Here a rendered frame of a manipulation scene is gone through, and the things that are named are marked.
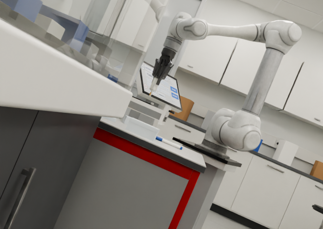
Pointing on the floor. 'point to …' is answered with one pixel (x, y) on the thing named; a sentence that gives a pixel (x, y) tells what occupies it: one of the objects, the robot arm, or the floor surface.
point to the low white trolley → (130, 182)
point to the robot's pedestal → (204, 192)
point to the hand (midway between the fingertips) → (155, 84)
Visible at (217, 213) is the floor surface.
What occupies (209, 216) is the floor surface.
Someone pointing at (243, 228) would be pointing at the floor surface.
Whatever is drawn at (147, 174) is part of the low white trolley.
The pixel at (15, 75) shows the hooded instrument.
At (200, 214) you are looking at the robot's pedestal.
